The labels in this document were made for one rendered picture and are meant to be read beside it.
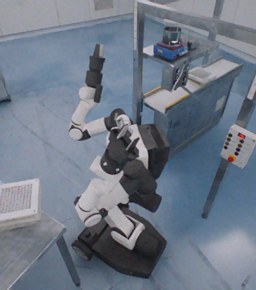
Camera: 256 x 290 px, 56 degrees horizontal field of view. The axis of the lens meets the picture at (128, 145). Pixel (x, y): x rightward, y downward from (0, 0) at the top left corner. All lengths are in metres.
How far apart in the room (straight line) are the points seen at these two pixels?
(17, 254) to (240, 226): 1.91
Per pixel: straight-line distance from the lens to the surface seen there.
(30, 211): 1.44
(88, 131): 1.47
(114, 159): 0.81
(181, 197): 2.59
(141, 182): 1.09
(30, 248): 1.42
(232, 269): 2.37
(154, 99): 2.32
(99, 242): 2.12
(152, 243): 1.91
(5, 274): 1.41
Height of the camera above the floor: 2.08
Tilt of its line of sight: 43 degrees down
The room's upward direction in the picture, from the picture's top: straight up
